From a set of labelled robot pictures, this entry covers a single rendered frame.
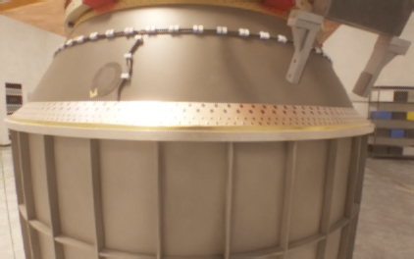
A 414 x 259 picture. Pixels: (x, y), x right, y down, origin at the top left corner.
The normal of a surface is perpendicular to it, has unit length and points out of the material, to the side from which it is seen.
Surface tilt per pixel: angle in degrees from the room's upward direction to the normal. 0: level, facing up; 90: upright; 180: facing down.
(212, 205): 90
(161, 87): 62
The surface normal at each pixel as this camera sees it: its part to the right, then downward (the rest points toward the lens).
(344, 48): -0.22, 0.10
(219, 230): 0.11, 0.11
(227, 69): 0.15, -0.37
